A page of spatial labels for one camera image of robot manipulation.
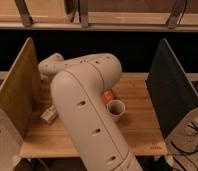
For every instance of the bottle with label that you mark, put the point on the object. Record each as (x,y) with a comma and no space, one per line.
(49,114)

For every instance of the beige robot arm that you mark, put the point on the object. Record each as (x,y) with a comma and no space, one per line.
(76,90)

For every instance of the orange round object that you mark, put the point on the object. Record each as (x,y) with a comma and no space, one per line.
(108,96)

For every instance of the beige paper cup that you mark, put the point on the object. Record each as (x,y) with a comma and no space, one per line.
(116,108)

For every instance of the dark right side panel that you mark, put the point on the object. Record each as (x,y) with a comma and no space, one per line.
(171,92)

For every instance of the wooden left side panel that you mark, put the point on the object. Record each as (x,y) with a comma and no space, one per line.
(19,91)

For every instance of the wooden shelf with brackets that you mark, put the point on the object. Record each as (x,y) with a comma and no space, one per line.
(100,15)

